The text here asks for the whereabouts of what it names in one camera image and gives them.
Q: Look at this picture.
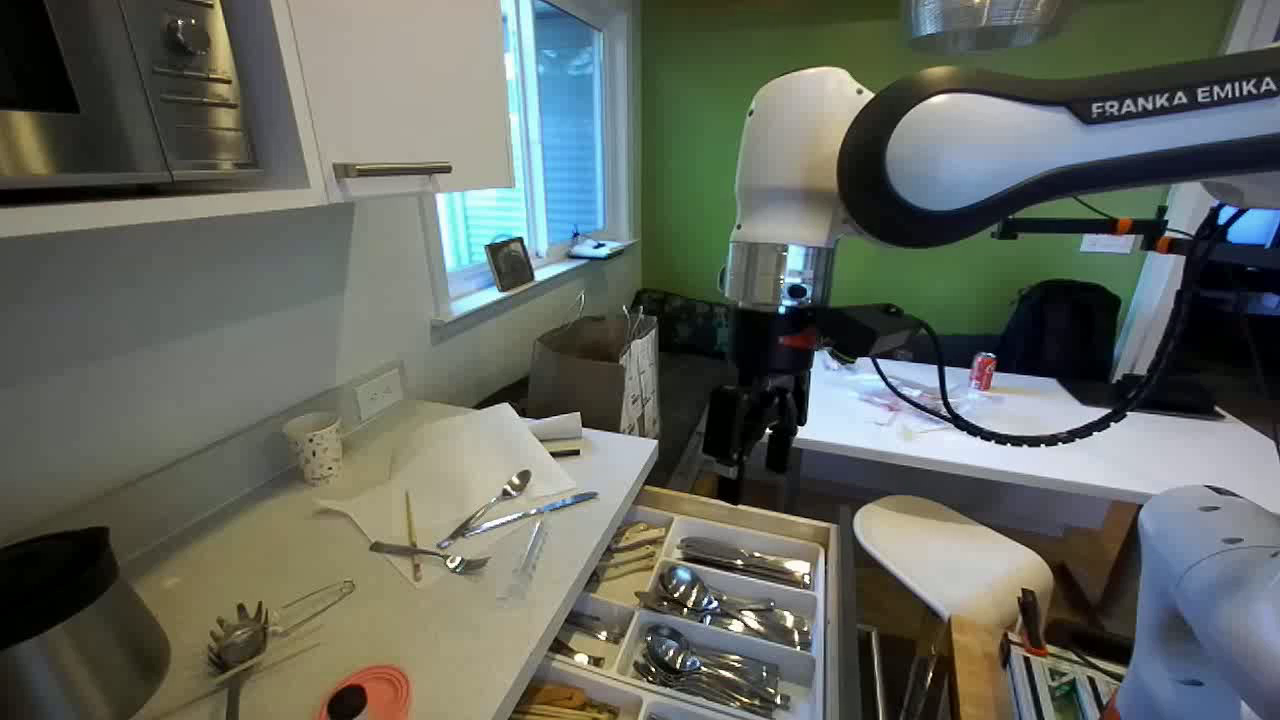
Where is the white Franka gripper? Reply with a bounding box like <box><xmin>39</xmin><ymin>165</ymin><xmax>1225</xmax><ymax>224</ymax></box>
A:
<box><xmin>701</xmin><ymin>310</ymin><xmax>816</xmax><ymax>503</ymax></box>

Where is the cabinet cutlery drawer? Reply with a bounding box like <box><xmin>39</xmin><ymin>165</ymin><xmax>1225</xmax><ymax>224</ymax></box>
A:
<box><xmin>513</xmin><ymin>483</ymin><xmax>848</xmax><ymax>720</ymax></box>

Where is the white upper cabinet door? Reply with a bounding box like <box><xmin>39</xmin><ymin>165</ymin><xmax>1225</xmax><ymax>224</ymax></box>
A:
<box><xmin>280</xmin><ymin>0</ymin><xmax>519</xmax><ymax>210</ymax></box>

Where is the white cutlery organizer tray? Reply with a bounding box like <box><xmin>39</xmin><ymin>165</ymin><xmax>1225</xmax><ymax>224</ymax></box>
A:
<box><xmin>542</xmin><ymin>501</ymin><xmax>834</xmax><ymax>720</ymax></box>

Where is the brown paper bag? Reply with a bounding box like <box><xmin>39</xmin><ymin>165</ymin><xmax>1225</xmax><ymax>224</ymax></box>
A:
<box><xmin>526</xmin><ymin>312</ymin><xmax>663</xmax><ymax>439</ymax></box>

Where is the rolled white paper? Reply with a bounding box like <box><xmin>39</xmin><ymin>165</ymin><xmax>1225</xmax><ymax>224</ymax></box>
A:
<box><xmin>526</xmin><ymin>408</ymin><xmax>588</xmax><ymax>459</ymax></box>

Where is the metal table knife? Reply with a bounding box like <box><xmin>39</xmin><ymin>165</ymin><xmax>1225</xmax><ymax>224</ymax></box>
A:
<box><xmin>457</xmin><ymin>489</ymin><xmax>606</xmax><ymax>543</ymax></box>

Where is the small flat device on sill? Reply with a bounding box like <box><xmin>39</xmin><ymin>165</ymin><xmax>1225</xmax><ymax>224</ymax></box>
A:
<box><xmin>565</xmin><ymin>238</ymin><xmax>632</xmax><ymax>263</ymax></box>

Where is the clear plastic fork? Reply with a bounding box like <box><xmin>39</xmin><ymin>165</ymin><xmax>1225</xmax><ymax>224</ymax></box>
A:
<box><xmin>502</xmin><ymin>518</ymin><xmax>554</xmax><ymax>601</ymax></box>

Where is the black backpack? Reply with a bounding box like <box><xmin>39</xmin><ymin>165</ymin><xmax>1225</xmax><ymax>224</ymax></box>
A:
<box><xmin>996</xmin><ymin>276</ymin><xmax>1127</xmax><ymax>401</ymax></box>

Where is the metal fork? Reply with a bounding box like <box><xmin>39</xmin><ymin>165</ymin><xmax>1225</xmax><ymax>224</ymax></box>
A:
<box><xmin>370</xmin><ymin>535</ymin><xmax>491</xmax><ymax>582</ymax></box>

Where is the thin wooden stick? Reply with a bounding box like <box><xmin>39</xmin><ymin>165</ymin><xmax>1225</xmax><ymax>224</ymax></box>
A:
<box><xmin>401</xmin><ymin>489</ymin><xmax>423</xmax><ymax>587</ymax></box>

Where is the white table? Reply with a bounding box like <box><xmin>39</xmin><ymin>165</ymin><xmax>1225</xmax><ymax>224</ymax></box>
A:
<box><xmin>793</xmin><ymin>349</ymin><xmax>1280</xmax><ymax>520</ymax></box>

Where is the white dotted paper cup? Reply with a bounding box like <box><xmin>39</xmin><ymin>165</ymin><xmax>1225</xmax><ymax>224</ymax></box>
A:
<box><xmin>280</xmin><ymin>408</ymin><xmax>350</xmax><ymax>489</ymax></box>

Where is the orange silicone lid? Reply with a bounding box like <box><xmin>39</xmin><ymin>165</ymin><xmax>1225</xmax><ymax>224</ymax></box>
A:
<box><xmin>314</xmin><ymin>662</ymin><xmax>417</xmax><ymax>720</ymax></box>

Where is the metal pendant lamp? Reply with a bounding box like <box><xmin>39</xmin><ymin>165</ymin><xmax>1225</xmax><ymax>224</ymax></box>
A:
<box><xmin>900</xmin><ymin>0</ymin><xmax>1077</xmax><ymax>61</ymax></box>

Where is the metal spaghetti spoon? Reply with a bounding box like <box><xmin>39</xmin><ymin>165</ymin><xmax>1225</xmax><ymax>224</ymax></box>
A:
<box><xmin>205</xmin><ymin>601</ymin><xmax>275</xmax><ymax>720</ymax></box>

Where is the stainless steel microwave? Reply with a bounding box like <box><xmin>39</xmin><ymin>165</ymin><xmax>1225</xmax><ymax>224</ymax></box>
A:
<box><xmin>0</xmin><ymin>0</ymin><xmax>270</xmax><ymax>210</ymax></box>

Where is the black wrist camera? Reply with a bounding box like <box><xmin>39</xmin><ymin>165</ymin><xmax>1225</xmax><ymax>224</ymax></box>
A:
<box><xmin>802</xmin><ymin>300</ymin><xmax>930</xmax><ymax>369</ymax></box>

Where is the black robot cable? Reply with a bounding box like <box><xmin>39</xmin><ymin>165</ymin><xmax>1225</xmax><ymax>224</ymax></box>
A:
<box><xmin>863</xmin><ymin>196</ymin><xmax>1225</xmax><ymax>454</ymax></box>

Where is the dark picture frame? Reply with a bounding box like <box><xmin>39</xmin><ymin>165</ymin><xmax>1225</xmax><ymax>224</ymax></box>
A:
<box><xmin>484</xmin><ymin>234</ymin><xmax>542</xmax><ymax>297</ymax></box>

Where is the window with white frame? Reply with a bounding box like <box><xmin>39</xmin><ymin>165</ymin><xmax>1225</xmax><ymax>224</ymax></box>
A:
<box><xmin>433</xmin><ymin>0</ymin><xmax>642</xmax><ymax>310</ymax></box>

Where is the white wall outlet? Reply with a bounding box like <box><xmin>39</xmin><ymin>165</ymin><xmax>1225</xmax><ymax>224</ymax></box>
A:
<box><xmin>350</xmin><ymin>364</ymin><xmax>410</xmax><ymax>425</ymax></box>

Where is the wire whisk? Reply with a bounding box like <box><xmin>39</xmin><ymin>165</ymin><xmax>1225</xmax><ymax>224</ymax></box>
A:
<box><xmin>270</xmin><ymin>577</ymin><xmax>364</xmax><ymax>645</ymax></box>

